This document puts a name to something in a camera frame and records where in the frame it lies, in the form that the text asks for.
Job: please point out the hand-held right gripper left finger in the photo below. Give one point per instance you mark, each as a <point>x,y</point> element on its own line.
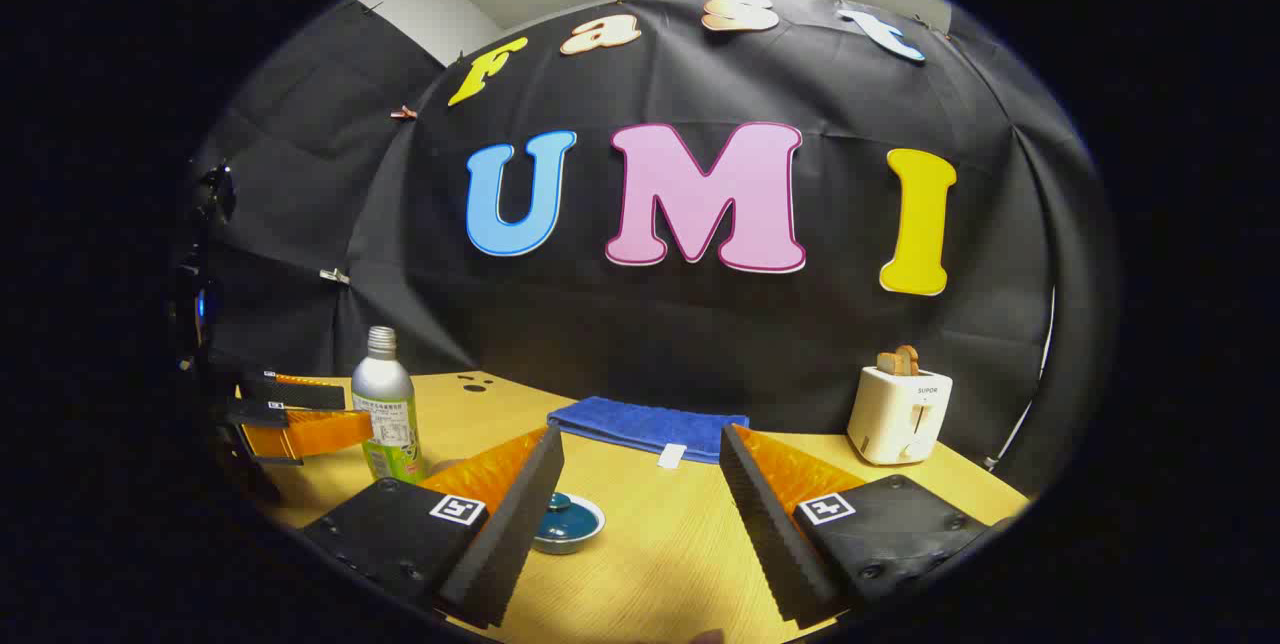
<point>510,534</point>

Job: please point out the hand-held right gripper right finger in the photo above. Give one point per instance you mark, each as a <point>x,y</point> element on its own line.
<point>775,534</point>

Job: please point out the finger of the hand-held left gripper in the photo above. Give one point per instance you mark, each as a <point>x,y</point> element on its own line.
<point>300,393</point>
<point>320,432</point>

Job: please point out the silver water bottle green label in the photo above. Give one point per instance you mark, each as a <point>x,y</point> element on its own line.
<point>385,404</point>

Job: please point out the round brown coaster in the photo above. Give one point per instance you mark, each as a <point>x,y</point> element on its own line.
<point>441,468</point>

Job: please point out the silver clip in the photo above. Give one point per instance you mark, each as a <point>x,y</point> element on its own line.
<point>335,276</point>

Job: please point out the white toaster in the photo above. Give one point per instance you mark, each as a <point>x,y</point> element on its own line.
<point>895,419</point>

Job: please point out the blue folded towel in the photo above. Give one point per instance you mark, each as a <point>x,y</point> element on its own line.
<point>640,424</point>

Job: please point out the toast slice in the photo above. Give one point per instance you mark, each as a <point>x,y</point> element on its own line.
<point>886,363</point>
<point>908,360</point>

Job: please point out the black backdrop cloth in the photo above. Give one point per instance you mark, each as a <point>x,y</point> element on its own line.
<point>700,344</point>

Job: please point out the copper clip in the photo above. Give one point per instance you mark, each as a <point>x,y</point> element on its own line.
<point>403,112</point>

